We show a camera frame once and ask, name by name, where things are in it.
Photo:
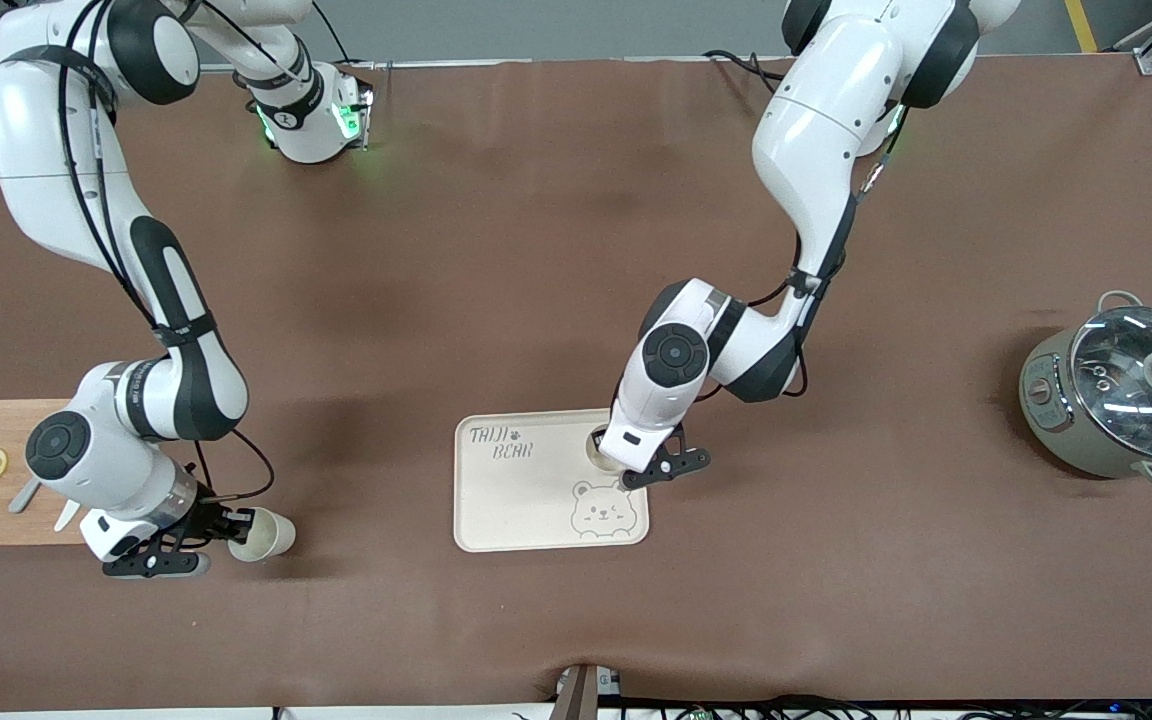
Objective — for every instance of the grey plastic knife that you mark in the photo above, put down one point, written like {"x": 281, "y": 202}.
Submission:
{"x": 24, "y": 497}

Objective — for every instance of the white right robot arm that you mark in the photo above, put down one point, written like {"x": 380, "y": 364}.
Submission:
{"x": 176, "y": 300}

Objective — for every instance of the white plastic knife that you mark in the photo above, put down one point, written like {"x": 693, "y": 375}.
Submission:
{"x": 66, "y": 518}

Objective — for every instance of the grey-green electric cooking pot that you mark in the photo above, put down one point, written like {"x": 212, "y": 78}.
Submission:
{"x": 1046, "y": 400}

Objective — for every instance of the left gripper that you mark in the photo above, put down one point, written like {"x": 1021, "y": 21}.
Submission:
{"x": 598, "y": 436}

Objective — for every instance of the cream tray with bear print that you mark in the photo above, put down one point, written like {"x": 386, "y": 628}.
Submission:
{"x": 516, "y": 500}

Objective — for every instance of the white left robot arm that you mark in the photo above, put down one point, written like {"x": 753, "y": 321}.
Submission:
{"x": 816, "y": 120}

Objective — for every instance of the white plastic cup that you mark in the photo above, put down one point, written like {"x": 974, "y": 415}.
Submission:
{"x": 594, "y": 461}
{"x": 271, "y": 535}

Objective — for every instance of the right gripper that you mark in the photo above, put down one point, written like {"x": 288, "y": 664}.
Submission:
{"x": 208, "y": 518}

